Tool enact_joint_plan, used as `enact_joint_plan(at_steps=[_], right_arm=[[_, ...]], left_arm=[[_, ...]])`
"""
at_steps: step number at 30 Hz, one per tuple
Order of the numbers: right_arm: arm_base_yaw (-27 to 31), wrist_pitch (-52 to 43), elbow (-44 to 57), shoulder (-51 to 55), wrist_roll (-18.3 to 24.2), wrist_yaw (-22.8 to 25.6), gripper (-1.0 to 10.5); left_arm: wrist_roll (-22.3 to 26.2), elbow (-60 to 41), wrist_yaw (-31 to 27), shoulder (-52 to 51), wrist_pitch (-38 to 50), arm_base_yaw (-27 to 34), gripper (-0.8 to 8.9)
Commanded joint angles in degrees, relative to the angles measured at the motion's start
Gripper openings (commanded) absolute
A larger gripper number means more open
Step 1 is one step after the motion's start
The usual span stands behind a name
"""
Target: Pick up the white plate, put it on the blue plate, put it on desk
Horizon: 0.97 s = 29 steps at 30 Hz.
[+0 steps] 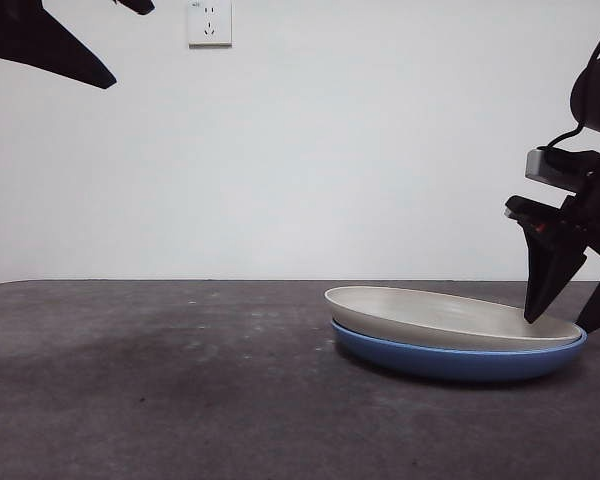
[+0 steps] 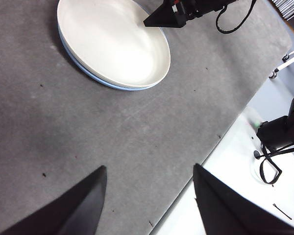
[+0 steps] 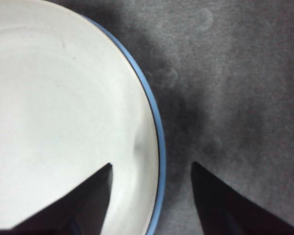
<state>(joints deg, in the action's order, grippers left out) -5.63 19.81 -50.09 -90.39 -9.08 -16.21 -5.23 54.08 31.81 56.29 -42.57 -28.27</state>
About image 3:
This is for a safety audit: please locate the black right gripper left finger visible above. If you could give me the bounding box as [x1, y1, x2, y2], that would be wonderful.
[12, 163, 113, 235]

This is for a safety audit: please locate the white round plate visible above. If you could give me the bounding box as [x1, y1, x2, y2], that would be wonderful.
[0, 0, 160, 232]

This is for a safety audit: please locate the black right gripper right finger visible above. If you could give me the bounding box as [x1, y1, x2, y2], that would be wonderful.
[191, 161, 294, 235]

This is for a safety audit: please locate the blue round plate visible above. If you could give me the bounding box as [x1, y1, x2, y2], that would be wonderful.
[88, 17, 167, 235]

